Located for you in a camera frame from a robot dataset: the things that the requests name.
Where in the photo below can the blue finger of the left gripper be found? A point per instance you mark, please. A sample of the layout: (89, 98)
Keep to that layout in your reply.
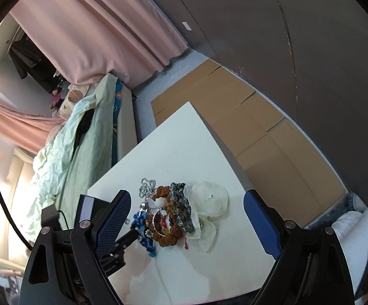
(125, 241)

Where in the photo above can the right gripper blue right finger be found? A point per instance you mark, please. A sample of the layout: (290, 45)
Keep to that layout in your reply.
(258, 214)

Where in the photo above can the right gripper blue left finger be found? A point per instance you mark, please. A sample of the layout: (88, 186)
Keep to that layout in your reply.
(110, 223)

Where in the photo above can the sheer white organza pouch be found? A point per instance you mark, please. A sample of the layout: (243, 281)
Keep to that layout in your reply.
(207, 202)

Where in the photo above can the flattened brown cardboard box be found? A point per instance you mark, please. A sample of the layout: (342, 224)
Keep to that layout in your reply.
(285, 168)

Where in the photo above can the green bed quilt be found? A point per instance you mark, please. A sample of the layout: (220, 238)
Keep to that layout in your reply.
(81, 153)

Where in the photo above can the floral pillow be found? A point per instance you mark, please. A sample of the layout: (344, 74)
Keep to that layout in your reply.
(69, 96)

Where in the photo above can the pink side curtain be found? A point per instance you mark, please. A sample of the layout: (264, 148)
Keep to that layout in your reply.
(28, 131)

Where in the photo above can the dark hanging clothes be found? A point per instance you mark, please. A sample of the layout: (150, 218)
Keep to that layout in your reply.
(30, 61)

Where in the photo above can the white bed frame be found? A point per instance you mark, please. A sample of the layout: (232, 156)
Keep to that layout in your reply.
(124, 136)

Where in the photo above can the white wall socket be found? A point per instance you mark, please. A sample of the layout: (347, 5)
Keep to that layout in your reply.
(187, 26)

